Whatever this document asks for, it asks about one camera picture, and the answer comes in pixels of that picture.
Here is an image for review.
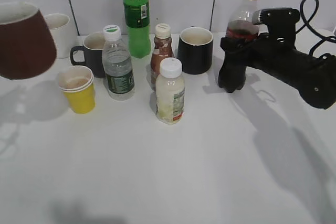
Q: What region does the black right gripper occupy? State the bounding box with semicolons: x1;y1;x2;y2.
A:
220;7;300;70

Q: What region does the cola bottle red label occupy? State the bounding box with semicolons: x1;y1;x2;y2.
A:
218;0;259;93

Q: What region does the red cup white interior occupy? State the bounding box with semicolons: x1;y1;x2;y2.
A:
1;2;57;80

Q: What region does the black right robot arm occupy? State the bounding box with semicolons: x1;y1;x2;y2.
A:
249;8;335;109

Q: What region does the yellow paper cup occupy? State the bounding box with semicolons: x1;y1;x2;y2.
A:
57;66;96;114

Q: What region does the brown coffee drink bottle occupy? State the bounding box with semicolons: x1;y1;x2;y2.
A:
150;23;174;90

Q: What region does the milky white juice bottle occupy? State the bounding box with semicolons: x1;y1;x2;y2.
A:
155;58;185;125

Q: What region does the green soda bottle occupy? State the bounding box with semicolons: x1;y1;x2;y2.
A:
123;0;151;59

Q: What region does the clear water bottle green label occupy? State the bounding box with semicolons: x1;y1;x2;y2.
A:
102;25;135;101

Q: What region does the white mug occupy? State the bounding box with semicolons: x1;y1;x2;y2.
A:
44;13;77;59

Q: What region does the black mug without handle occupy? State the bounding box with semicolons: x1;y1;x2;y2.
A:
177;27;213;75

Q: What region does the black cable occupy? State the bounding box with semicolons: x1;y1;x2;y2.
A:
295;0;336;59

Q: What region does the dark mug with handle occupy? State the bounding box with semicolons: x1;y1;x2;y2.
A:
69;31;106;78

